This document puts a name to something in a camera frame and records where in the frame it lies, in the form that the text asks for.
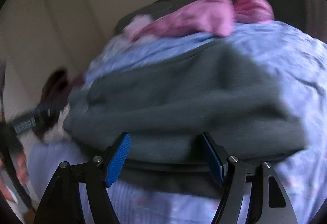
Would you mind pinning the grey sweatpants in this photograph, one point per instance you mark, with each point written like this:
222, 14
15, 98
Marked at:
166, 106

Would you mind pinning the grey padded headboard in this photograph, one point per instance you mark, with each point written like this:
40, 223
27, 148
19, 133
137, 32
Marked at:
156, 10

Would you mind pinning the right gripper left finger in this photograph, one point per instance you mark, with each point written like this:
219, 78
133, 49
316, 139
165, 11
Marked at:
61, 202

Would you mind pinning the pink crumpled blanket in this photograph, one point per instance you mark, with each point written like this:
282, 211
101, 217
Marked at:
211, 16

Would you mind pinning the maroon folded garment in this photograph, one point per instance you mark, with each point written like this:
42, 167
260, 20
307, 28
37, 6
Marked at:
57, 88

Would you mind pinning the blue floral bedspread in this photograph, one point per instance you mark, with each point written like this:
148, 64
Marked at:
297, 62

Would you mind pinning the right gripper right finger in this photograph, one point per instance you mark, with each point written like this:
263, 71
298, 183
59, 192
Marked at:
268, 202

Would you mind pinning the white folded garment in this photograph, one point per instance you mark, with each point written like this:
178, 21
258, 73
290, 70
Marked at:
57, 132

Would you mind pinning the white louvered closet doors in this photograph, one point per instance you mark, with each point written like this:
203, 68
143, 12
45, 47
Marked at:
40, 36

